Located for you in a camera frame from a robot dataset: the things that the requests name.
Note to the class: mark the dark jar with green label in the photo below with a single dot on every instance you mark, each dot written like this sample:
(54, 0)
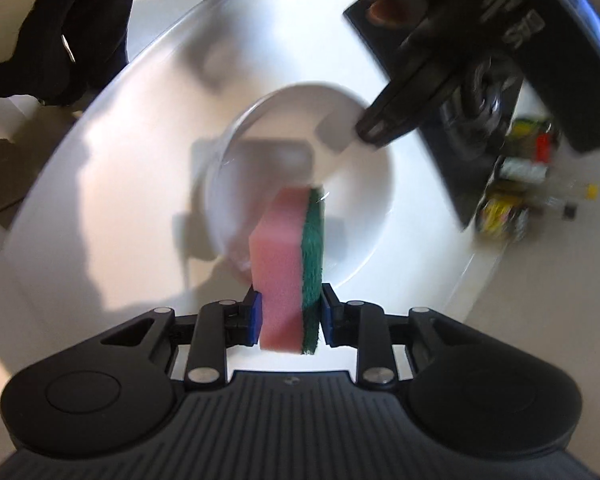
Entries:
(527, 129)

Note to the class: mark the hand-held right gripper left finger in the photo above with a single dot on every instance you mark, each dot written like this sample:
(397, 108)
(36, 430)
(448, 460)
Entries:
(254, 317)

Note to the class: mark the white bowl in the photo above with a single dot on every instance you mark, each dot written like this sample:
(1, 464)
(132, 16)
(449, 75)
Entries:
(360, 200)

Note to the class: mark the jar with red lid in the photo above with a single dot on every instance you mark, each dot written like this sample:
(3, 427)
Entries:
(544, 147)

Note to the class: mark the black glass gas stove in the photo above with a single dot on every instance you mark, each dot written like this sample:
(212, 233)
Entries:
(450, 165)

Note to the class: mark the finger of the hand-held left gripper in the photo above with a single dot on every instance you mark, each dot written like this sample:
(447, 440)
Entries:
(385, 120)

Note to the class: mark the dark oil bottle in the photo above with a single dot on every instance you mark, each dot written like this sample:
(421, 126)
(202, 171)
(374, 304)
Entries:
(560, 209)

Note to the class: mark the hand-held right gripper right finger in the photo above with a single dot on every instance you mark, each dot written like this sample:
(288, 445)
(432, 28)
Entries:
(327, 317)

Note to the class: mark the clear bottle with white label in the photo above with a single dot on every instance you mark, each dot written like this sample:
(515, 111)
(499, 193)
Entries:
(522, 169)

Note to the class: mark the pink and green sponge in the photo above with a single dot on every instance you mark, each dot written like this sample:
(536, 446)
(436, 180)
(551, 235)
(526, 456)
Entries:
(280, 260)

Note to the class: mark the person's dark clothing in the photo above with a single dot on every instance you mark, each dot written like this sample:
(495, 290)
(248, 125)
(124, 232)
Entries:
(55, 35)

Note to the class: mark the jar with yellow label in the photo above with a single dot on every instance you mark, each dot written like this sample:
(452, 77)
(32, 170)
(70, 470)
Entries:
(502, 217)

